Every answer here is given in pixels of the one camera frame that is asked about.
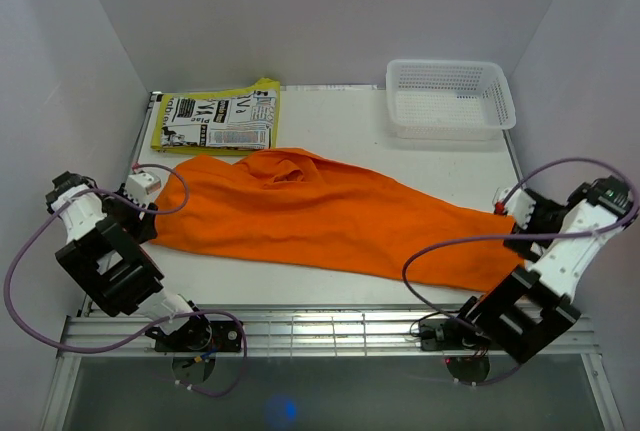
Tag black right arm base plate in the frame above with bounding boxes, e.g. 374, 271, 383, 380
417, 319, 499, 352

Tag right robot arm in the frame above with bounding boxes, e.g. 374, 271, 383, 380
451, 176, 634, 364

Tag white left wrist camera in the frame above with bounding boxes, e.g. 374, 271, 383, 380
123, 172, 162, 208

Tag aluminium table edge rail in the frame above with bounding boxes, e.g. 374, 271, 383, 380
62, 307, 601, 358

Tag white perforated plastic basket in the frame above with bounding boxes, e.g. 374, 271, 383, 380
385, 59, 517, 141

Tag newspaper print yellow folded trousers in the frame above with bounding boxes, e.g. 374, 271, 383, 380
150, 78, 281, 156

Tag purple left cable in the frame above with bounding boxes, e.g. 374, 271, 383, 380
3, 163, 249, 399

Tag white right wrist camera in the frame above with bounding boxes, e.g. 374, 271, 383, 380
493, 188, 536, 229

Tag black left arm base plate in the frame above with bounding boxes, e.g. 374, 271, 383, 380
145, 317, 242, 353

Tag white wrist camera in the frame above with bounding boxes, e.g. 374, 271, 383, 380
493, 188, 536, 229
123, 172, 162, 208

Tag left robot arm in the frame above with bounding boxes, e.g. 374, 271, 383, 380
46, 171, 212, 351

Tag orange trousers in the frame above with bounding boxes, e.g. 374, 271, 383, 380
155, 148, 521, 292

